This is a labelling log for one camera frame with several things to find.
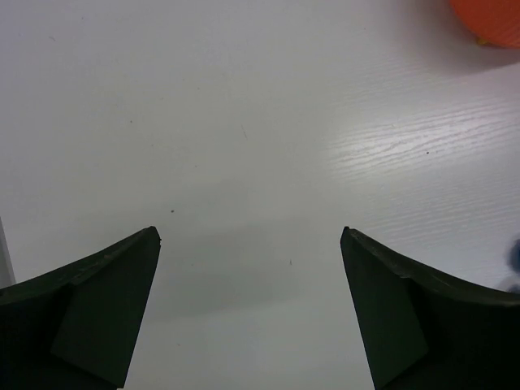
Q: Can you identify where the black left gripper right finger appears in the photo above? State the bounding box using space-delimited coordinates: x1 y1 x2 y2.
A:
340 227 519 389

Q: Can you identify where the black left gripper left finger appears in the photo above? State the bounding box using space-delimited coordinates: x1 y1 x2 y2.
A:
1 227 161 389

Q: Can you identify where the orange round divided container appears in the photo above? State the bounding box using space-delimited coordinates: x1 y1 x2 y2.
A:
449 0 519 49

